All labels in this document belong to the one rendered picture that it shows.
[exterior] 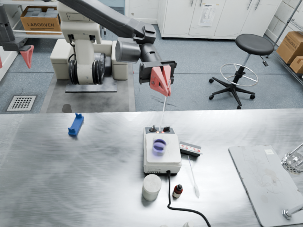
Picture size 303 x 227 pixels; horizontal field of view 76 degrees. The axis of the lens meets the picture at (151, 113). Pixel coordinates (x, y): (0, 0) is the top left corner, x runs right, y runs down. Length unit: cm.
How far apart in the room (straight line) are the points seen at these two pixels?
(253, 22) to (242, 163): 290
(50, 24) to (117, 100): 151
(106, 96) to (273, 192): 121
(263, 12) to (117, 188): 326
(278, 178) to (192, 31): 263
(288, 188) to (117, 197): 62
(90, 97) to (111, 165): 90
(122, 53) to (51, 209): 52
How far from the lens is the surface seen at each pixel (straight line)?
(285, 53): 325
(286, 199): 88
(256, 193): 83
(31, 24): 280
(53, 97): 163
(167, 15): 302
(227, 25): 337
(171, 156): 68
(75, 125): 87
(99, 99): 154
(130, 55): 57
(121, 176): 74
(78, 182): 75
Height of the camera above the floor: 142
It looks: 47 degrees down
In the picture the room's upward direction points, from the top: 8 degrees clockwise
